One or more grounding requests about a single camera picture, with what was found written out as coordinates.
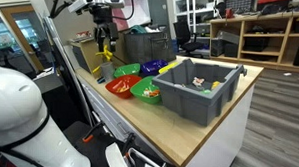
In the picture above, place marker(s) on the green bowl with several toys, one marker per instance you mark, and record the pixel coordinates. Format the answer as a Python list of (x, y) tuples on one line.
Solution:
[(126, 70)]

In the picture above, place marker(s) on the green plush toy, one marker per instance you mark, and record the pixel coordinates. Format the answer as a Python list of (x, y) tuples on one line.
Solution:
[(206, 91)]

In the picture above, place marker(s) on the red plastic bowl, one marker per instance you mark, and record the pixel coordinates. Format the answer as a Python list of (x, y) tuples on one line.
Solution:
[(122, 83)]

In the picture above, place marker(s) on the red and white small box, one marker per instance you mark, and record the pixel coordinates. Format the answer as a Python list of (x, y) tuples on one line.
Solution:
[(82, 34)]

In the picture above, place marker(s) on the metal cup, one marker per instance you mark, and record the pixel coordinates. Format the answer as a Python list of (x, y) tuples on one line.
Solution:
[(107, 71)]

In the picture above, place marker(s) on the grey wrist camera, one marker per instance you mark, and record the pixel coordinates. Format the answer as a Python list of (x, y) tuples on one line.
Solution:
[(79, 3)]

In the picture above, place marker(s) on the grey plastic bin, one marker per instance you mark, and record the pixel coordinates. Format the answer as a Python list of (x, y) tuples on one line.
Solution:
[(188, 105)]

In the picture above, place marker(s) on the green bowl with tiger toy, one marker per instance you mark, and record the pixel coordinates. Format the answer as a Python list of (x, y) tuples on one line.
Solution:
[(141, 90)]

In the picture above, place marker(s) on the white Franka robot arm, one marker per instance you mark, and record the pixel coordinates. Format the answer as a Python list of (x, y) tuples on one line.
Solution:
[(15, 109)]

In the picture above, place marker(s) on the small yellow toy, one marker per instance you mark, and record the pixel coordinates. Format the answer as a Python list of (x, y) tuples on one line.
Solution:
[(215, 85)]

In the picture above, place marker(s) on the wooden framed glass door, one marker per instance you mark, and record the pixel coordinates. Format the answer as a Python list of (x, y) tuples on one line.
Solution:
[(17, 35)]

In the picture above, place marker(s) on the white drawer cabinet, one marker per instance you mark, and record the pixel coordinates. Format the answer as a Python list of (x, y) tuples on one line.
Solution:
[(220, 152)]

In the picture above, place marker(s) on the white shelf rack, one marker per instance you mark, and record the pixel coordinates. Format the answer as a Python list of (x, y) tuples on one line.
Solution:
[(192, 10)]

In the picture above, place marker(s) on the black mounting table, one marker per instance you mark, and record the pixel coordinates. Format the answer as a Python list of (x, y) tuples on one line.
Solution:
[(87, 148)]

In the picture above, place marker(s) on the teal cloth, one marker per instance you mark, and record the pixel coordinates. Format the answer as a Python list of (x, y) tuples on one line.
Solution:
[(138, 29)]

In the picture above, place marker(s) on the grey case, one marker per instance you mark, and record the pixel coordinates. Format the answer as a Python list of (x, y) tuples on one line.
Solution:
[(228, 37)]

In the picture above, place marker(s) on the small yellow clamp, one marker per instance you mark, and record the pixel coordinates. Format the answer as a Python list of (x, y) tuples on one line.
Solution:
[(96, 69)]

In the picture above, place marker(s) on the red translucent sheet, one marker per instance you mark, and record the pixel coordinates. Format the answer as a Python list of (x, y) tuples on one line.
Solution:
[(128, 12)]

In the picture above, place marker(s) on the blue plastic bowl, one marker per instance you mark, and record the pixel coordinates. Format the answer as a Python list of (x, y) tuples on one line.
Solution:
[(153, 66)]

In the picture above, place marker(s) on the large yellow clamp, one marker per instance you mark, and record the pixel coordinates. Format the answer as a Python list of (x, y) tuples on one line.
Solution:
[(105, 53)]

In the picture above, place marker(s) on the cardboard box with dark panel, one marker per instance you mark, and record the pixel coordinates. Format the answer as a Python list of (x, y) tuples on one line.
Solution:
[(88, 54)]

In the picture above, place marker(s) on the peach plush toy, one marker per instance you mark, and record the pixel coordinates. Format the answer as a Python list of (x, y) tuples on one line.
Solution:
[(198, 82)]

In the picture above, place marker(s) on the wooden shelf unit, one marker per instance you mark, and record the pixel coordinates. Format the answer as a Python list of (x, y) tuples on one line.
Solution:
[(281, 41)]

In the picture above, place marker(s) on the yellow plastic bowl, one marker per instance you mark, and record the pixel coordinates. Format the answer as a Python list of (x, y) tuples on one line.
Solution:
[(167, 67)]

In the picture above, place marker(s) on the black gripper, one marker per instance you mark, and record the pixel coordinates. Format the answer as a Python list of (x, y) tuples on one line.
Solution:
[(106, 30)]

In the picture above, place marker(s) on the grey fabric hamper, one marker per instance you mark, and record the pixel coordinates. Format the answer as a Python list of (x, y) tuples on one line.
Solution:
[(147, 46)]

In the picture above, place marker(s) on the black storage box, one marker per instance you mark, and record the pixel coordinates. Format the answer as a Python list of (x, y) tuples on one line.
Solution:
[(230, 49)]

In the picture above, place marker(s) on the black office chair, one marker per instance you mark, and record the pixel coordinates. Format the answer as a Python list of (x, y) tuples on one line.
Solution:
[(184, 36)]

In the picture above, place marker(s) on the orange tiger striped plush toy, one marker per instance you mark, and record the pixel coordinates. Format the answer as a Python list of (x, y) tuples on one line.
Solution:
[(150, 92)]

